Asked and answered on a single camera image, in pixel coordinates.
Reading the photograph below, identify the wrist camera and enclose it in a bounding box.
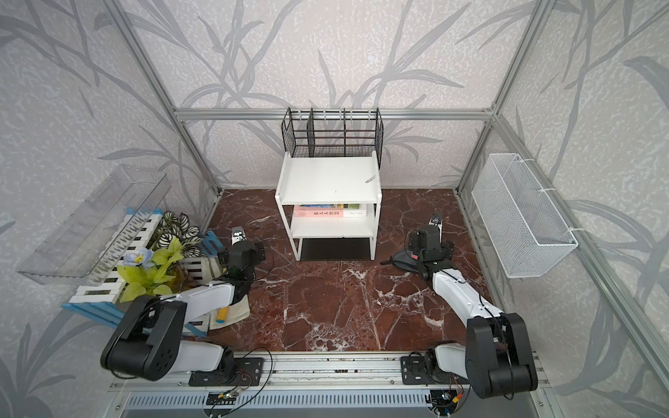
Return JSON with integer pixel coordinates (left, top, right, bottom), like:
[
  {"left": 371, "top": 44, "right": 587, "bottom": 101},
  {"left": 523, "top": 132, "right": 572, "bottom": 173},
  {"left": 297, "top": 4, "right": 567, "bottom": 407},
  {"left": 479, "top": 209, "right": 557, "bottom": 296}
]
[
  {"left": 231, "top": 226, "right": 247, "bottom": 245},
  {"left": 429, "top": 212, "right": 443, "bottom": 228}
]

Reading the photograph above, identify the yellow item on beige cloth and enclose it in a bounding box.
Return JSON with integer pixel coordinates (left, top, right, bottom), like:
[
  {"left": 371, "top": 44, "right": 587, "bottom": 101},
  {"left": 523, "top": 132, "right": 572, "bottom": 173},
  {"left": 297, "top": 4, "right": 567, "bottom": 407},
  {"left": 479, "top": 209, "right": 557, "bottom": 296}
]
[{"left": 207, "top": 255, "right": 252, "bottom": 331}]

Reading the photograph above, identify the white blue picket crate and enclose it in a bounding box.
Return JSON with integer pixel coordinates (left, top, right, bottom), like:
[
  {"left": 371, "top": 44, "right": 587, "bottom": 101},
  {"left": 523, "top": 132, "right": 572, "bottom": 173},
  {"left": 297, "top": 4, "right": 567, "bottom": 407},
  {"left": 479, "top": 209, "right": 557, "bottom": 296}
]
[{"left": 62, "top": 210, "right": 224, "bottom": 327}]

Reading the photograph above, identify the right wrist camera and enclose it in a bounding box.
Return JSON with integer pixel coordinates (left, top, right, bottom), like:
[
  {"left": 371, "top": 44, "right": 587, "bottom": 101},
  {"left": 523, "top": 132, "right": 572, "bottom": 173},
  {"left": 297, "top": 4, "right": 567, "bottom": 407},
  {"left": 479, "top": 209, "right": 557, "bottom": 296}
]
[{"left": 429, "top": 212, "right": 443, "bottom": 228}]

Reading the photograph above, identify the striped leaf plant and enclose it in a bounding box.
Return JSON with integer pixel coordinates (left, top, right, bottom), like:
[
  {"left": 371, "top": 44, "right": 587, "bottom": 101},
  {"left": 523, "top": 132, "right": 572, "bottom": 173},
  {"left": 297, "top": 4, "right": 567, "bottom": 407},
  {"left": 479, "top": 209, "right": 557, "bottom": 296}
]
[{"left": 148, "top": 211, "right": 204, "bottom": 258}]

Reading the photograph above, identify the pink fluffy cloth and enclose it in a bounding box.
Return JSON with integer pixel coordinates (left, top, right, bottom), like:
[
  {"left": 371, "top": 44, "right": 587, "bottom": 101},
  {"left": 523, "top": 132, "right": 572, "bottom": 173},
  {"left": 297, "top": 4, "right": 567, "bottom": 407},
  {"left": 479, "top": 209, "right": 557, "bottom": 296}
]
[{"left": 380, "top": 250, "right": 435, "bottom": 274}]

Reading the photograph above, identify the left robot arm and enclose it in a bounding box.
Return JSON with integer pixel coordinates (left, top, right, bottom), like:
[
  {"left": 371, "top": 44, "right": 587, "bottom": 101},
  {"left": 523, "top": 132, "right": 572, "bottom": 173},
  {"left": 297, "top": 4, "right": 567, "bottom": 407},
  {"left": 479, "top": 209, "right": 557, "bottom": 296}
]
[{"left": 100, "top": 240, "right": 266, "bottom": 385}]

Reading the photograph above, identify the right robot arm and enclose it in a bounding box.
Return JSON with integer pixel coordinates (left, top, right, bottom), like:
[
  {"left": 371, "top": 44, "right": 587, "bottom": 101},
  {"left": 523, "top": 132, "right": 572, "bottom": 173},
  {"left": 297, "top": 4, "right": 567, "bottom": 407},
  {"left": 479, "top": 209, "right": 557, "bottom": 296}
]
[{"left": 390, "top": 223, "right": 538, "bottom": 399}]

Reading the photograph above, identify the clear plastic wall tray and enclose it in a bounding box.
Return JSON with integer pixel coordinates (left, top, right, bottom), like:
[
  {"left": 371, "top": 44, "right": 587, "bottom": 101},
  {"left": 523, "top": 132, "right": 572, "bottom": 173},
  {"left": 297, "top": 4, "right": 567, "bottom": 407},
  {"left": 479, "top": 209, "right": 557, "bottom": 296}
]
[{"left": 17, "top": 165, "right": 171, "bottom": 286}]

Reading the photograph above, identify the black wire wall basket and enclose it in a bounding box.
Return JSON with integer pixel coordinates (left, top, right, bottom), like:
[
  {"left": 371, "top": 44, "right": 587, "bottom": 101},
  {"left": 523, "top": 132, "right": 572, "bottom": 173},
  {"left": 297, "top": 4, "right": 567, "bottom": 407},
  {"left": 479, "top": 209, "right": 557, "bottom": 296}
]
[{"left": 280, "top": 109, "right": 384, "bottom": 165}]

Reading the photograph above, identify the white mesh wall basket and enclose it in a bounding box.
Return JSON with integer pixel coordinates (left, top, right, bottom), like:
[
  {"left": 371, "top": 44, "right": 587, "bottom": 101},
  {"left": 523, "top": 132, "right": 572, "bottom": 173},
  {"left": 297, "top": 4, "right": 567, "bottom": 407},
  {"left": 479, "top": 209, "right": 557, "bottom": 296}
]
[{"left": 471, "top": 153, "right": 578, "bottom": 279}]

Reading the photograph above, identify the white two-tier bookshelf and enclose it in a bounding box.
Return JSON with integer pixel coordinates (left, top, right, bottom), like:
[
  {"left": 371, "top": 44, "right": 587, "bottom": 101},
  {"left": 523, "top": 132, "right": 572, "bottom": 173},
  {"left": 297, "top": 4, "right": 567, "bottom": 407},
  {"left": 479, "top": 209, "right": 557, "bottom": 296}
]
[{"left": 275, "top": 152, "right": 383, "bottom": 261}]

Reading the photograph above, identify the green artificial plant with flower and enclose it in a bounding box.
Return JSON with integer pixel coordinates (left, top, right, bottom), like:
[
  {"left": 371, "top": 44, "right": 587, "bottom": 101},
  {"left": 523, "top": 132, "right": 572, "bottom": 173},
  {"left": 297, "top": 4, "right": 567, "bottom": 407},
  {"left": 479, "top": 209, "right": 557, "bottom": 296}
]
[{"left": 117, "top": 237, "right": 184, "bottom": 303}]

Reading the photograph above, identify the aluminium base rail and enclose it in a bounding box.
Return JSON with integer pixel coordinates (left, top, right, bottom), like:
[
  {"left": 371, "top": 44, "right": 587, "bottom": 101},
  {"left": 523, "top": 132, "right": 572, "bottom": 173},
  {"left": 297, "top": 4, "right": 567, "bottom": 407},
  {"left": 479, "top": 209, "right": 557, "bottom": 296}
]
[{"left": 109, "top": 348, "right": 550, "bottom": 392}]

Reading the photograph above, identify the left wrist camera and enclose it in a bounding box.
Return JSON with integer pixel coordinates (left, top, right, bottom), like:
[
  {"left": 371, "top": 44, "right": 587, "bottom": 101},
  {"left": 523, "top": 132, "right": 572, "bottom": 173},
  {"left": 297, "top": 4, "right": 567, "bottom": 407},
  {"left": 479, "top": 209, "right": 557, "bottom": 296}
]
[{"left": 231, "top": 226, "right": 247, "bottom": 245}]

